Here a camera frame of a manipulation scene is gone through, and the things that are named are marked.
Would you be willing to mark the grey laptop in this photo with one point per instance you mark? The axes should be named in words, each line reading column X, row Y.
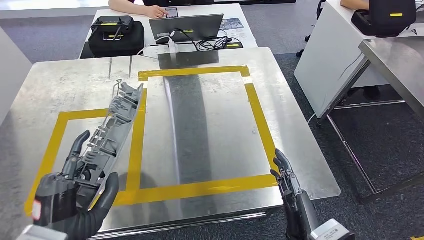
column 185, row 28

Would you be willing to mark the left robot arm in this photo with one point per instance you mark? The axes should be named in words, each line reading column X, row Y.
column 82, row 228

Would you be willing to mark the black smartphone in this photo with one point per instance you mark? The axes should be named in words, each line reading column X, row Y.
column 171, row 12

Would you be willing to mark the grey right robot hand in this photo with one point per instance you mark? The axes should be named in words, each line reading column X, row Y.
column 303, row 212

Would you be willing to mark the black yellow-labelled power brick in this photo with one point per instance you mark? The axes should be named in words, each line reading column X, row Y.
column 233, row 45

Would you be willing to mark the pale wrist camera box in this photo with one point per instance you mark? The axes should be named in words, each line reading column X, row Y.
column 331, row 232
column 39, row 234

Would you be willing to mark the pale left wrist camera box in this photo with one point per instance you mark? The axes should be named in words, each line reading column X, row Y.
column 39, row 234

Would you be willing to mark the black bag with yellow label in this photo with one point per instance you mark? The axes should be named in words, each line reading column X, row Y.
column 391, row 23

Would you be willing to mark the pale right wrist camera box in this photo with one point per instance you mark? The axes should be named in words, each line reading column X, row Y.
column 331, row 232

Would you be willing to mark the grey plastic wheel hubcap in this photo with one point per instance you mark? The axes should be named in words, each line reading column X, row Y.
column 122, row 112

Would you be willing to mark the steel workbench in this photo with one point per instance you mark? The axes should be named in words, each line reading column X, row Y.
column 215, row 132

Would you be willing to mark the white desk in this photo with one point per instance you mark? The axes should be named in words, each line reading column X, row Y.
column 212, row 10
column 328, row 66

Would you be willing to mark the steel table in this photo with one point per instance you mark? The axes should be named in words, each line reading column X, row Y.
column 397, row 66

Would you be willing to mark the black carry case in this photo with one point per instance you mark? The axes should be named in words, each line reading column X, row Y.
column 116, row 44

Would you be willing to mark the person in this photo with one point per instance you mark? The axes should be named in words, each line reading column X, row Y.
column 132, row 6
column 354, row 4

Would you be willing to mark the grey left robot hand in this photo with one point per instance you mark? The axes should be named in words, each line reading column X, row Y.
column 53, row 198

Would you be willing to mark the printed paper sheet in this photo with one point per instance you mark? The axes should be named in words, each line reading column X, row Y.
column 232, row 26

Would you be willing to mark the black office chair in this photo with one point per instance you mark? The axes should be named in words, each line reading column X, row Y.
column 320, row 10

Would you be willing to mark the yellow workbench tape outline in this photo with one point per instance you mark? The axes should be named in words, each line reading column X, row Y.
column 198, row 188

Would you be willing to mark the white cabinet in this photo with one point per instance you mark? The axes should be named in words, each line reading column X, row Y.
column 13, row 73

